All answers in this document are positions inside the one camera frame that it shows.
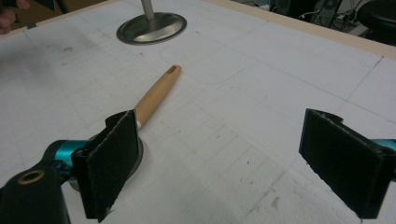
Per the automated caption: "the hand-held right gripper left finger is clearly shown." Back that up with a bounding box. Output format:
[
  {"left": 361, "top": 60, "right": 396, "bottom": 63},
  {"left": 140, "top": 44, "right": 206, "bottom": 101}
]
[{"left": 71, "top": 110, "right": 140, "bottom": 223}]

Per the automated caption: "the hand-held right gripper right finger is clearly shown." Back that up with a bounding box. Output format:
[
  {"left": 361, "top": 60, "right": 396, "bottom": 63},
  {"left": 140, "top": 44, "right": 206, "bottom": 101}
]
[{"left": 298, "top": 107, "right": 396, "bottom": 220}]

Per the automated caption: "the wooden handled grey spatula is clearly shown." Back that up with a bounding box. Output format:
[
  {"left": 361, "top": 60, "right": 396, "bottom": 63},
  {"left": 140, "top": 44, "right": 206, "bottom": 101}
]
[{"left": 68, "top": 63, "right": 183, "bottom": 192}]

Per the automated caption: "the metal stand base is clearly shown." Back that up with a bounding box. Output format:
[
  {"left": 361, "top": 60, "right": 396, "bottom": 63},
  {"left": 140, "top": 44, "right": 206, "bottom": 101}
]
[{"left": 116, "top": 0, "right": 188, "bottom": 46}]

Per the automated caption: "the black office chair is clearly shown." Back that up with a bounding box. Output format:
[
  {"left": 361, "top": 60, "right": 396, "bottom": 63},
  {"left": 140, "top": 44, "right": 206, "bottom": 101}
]
[{"left": 356, "top": 0, "right": 396, "bottom": 47}]

